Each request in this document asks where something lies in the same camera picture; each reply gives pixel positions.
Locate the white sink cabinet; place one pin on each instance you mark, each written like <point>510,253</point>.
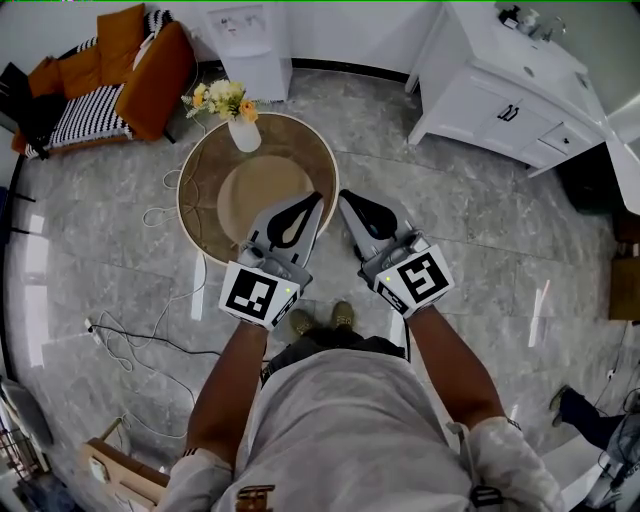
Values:
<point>490,100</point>

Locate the black backpack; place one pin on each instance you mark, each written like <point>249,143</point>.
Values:
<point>40,117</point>

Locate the white water dispenser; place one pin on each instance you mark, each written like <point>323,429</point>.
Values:
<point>247,50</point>

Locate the orange cushion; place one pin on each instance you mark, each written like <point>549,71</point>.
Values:
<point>80,75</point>
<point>120,40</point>
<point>42,77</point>

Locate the person's left shoe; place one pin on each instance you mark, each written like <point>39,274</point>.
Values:
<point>301,321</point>

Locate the person's shoe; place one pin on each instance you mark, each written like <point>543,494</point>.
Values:
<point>301,321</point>
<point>344,315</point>

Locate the person's right forearm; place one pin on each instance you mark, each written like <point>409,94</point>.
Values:
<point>450,370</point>

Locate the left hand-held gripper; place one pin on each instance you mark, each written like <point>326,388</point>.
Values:
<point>252,295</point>

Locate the person's white shirt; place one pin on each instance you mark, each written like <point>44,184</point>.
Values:
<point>340,425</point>

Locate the person's left forearm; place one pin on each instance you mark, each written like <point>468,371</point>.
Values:
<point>225,395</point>

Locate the orange sofa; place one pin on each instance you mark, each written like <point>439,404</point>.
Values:
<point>155,90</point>

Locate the grey padded object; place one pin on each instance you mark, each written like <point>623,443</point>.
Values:
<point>25,410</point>

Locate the white soap bottle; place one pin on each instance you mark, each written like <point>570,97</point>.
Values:
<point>530,21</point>

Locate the chrome faucet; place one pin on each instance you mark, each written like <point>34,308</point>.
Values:
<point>552,27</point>

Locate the light wooden furniture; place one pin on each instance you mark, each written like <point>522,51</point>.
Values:
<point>125,475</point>

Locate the person's dark trousers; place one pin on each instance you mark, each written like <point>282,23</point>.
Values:
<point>325,342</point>

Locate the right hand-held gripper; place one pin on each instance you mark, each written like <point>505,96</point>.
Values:
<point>422,280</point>

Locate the black white striped blanket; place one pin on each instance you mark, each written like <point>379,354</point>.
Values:
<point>90,112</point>

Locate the round glass table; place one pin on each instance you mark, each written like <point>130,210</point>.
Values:
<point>300,145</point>

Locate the person's right shoe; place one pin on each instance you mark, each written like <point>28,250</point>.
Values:
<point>344,315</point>

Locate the yellow flower bouquet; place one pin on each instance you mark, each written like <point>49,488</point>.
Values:
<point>222,97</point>

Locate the black standing panel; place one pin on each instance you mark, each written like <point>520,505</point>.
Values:
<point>12,80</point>

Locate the white power adapter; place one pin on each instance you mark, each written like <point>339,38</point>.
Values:
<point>89,325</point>

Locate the dark soap bottle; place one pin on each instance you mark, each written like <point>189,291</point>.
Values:
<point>510,17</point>

